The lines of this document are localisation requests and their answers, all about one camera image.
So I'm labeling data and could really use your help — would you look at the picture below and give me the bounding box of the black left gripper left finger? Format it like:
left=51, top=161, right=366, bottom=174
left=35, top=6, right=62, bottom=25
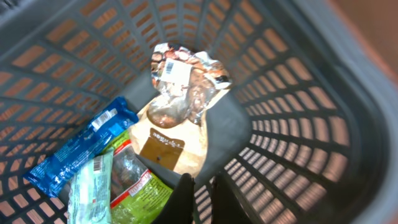
left=152, top=173, right=195, bottom=224

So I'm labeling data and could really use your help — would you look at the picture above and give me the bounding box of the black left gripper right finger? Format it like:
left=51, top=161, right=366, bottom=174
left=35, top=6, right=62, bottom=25
left=211, top=173, right=252, bottom=224

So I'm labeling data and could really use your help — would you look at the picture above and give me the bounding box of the green Haribo gummy bag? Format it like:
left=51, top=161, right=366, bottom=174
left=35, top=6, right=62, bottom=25
left=105, top=131, right=173, bottom=224

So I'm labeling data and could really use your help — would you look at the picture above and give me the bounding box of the beige nut snack pouch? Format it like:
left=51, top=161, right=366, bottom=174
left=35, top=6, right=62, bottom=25
left=129, top=43, right=232, bottom=177

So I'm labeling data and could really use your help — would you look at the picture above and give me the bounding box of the light teal snack wrapper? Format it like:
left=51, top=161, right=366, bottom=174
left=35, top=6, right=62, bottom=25
left=67, top=151, right=113, bottom=224

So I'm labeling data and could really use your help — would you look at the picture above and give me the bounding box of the blue snack bar wrapper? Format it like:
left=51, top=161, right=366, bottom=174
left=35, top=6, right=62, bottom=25
left=23, top=96, right=139, bottom=197

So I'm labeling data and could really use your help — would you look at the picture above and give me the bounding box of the grey plastic mesh basket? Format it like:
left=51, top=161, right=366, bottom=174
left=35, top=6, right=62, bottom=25
left=1, top=1, right=397, bottom=223

